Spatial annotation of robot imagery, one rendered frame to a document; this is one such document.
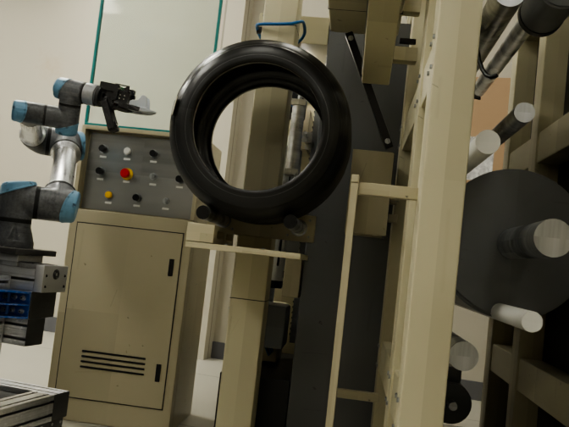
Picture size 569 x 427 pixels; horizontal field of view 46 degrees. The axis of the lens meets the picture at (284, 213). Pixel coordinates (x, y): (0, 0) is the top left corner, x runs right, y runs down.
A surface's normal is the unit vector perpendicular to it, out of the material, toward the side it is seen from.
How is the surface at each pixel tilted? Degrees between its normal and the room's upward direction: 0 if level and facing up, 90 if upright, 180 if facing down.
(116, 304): 90
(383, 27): 162
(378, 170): 90
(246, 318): 90
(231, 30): 90
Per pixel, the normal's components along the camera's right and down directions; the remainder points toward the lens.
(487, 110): -0.27, -0.10
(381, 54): -0.14, 0.92
